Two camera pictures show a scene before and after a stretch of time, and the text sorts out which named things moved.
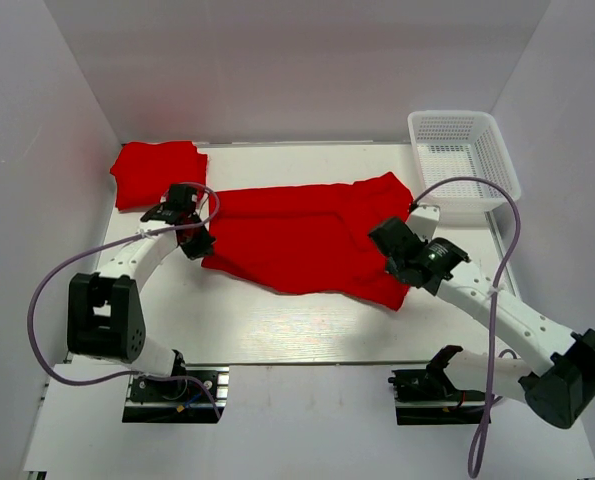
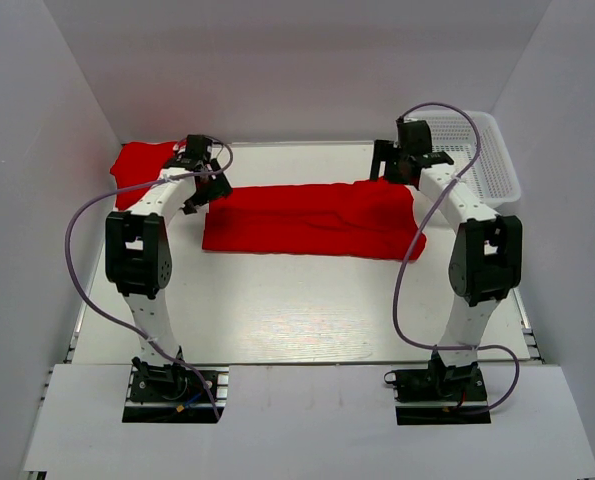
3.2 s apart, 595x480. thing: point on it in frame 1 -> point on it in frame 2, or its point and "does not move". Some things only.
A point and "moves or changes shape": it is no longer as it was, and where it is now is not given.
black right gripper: [387, 239] -> [387, 163]
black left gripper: [197, 244] -> [212, 189]
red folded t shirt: [143, 172] does not move
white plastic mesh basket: [462, 143] does not move
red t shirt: [311, 238] moves or changes shape
